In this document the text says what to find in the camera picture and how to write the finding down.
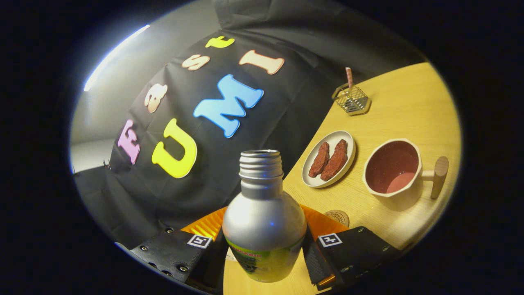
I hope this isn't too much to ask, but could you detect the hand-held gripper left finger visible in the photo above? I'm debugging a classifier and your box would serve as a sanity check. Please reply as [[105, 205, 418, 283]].
[[129, 206, 228, 293]]

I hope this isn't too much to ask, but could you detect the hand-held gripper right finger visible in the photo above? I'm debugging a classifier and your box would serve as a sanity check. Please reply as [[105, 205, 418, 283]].
[[300, 204, 404, 291]]

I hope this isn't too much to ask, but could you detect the round brown coaster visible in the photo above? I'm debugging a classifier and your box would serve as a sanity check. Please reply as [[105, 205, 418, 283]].
[[323, 210, 350, 228]]

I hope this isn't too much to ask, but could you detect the cream cup with wooden handle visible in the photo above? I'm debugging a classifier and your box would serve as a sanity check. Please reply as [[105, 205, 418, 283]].
[[363, 138, 449, 200]]

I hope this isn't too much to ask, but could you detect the silver juice bottle green label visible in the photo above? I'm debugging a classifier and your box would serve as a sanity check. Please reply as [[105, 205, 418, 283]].
[[222, 150, 307, 283]]

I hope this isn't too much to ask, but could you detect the red meat slice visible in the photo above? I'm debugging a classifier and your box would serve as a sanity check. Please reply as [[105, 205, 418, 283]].
[[308, 142, 330, 178], [320, 139, 348, 182]]

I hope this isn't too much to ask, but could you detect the white oval plate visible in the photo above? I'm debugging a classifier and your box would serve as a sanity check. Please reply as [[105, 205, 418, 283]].
[[302, 130, 357, 188]]

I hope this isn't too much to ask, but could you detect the wooden table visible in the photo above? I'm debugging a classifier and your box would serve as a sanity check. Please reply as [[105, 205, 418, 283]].
[[223, 61, 462, 295]]

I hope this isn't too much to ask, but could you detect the wire mesh holder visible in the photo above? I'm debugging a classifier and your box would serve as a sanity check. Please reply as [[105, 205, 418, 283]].
[[332, 83, 372, 116]]

